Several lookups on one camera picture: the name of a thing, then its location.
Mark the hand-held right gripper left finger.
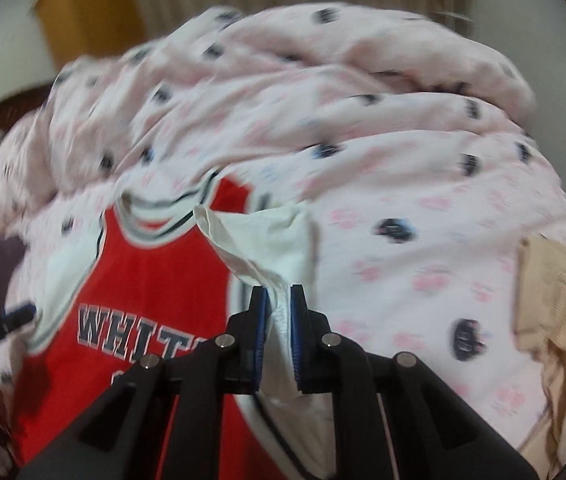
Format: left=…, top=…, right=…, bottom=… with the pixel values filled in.
left=16, top=285, right=270, bottom=480

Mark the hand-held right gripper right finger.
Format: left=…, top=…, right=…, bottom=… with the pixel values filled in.
left=290, top=284, right=538, bottom=480

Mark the red basketball jersey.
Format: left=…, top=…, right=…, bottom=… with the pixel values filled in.
left=10, top=176, right=336, bottom=480

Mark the pink printed blanket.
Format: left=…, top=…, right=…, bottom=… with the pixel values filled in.
left=0, top=4, right=566, bottom=466

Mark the beige ribbed garment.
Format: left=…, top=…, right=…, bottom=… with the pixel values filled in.
left=512, top=236, right=566, bottom=480

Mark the wooden cabinet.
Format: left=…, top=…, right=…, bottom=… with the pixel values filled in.
left=30, top=0, right=150, bottom=80

